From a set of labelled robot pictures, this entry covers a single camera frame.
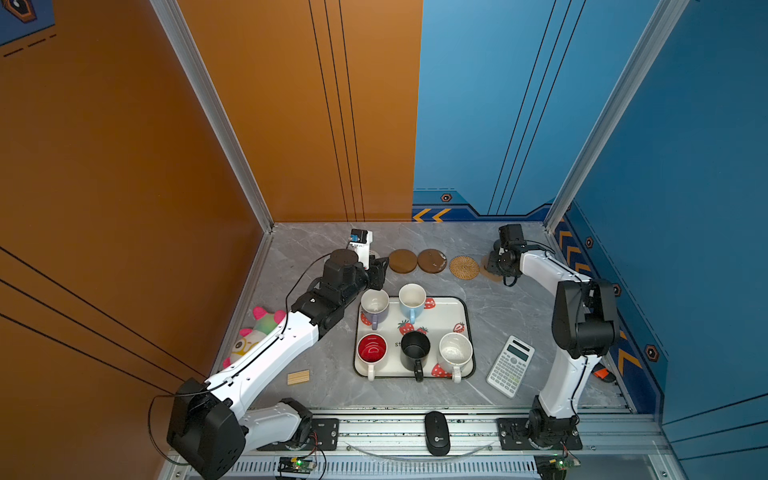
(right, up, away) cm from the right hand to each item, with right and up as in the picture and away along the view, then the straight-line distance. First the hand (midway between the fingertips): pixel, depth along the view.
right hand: (495, 265), depth 100 cm
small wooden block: (-61, -30, -18) cm, 70 cm away
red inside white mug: (-40, -23, -15) cm, 49 cm away
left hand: (-37, +4, -24) cm, 44 cm away
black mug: (-28, -25, -15) cm, 41 cm away
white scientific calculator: (-2, -28, -17) cm, 33 cm away
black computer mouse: (-24, -40, -28) cm, 54 cm away
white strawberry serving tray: (-19, -16, -6) cm, 25 cm away
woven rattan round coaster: (-9, -1, +6) cm, 11 cm away
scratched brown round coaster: (-21, +1, +8) cm, 22 cm away
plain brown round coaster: (-31, +1, +8) cm, 32 cm away
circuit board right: (+4, -47, -30) cm, 55 cm away
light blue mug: (-28, -11, -4) cm, 31 cm away
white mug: (-16, -25, -15) cm, 34 cm away
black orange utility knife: (+24, -29, -18) cm, 42 cm away
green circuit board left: (-58, -46, -29) cm, 80 cm away
